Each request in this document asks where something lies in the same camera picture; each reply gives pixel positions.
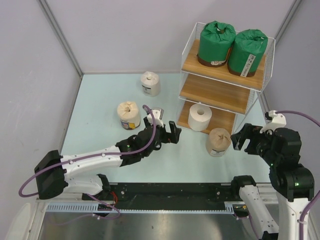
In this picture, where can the white wire wooden shelf rack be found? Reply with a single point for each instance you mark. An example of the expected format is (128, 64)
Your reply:
(230, 97)

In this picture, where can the green paper roll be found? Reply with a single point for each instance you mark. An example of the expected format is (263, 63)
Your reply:
(216, 40)

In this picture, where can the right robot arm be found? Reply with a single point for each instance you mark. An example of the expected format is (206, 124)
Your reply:
(294, 184)

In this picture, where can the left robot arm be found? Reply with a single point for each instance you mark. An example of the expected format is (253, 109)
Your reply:
(57, 174)

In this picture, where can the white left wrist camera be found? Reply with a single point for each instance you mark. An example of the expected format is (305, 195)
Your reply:
(158, 115)

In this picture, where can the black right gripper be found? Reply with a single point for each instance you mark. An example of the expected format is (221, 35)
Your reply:
(248, 131)

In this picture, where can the cream cartoon roll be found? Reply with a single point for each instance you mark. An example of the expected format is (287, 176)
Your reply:
(129, 115)

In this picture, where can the unwrapped white paper roll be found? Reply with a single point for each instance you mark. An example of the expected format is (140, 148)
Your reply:
(199, 117)

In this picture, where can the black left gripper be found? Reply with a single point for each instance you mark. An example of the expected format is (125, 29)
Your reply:
(175, 132)

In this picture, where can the white slotted cable duct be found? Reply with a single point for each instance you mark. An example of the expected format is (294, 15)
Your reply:
(98, 208)

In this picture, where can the brown paper roll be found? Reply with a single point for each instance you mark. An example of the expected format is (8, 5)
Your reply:
(218, 141)

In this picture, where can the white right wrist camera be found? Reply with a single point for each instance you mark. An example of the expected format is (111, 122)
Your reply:
(275, 120)

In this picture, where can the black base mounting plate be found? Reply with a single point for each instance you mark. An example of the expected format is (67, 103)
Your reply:
(170, 195)

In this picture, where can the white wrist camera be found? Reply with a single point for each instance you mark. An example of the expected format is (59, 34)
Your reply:
(275, 120)
(158, 115)

